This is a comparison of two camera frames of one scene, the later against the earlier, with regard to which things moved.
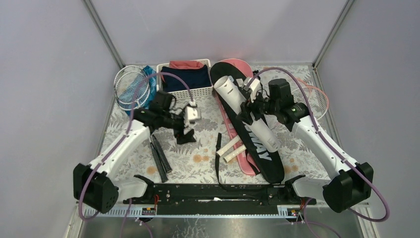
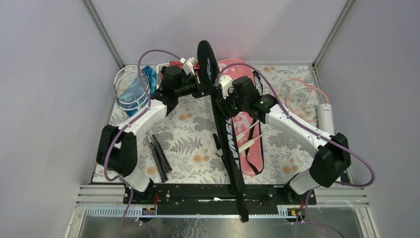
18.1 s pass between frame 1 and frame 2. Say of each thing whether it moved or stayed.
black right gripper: moved
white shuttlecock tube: moved
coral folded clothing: stayed
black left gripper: moved
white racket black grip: stayed
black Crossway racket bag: moved
